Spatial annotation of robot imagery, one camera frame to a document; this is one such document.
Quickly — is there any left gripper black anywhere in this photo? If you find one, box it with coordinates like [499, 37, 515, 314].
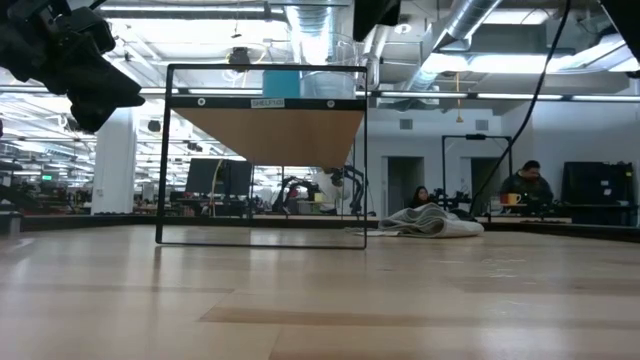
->
[0, 12, 147, 134]

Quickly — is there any teal plastic mug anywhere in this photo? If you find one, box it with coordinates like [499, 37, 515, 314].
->
[261, 69, 302, 99]

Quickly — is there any white building pillar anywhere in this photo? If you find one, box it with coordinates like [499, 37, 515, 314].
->
[90, 107, 137, 216]

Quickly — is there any dark background monitor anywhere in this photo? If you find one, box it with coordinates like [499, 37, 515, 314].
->
[220, 159, 255, 197]
[184, 158, 222, 196]

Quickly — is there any person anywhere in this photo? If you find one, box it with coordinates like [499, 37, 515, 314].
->
[498, 159, 555, 205]
[408, 185, 442, 210]

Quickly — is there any folded grey white cloth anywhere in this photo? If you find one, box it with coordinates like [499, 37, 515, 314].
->
[344, 202, 486, 239]

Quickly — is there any large black screen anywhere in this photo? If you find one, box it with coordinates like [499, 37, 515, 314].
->
[562, 160, 636, 207]

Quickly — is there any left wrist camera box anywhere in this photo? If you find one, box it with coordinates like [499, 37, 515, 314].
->
[63, 6, 117, 55]

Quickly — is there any ceiling-hung black camera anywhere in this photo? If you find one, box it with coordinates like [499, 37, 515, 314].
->
[227, 46, 252, 67]

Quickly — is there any black frame wooden shelf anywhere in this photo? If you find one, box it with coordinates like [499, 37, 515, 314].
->
[154, 63, 369, 250]

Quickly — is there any black metal frame stand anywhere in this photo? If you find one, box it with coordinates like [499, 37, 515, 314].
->
[440, 133, 514, 207]

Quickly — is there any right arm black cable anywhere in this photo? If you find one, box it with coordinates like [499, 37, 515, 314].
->
[468, 0, 573, 204]

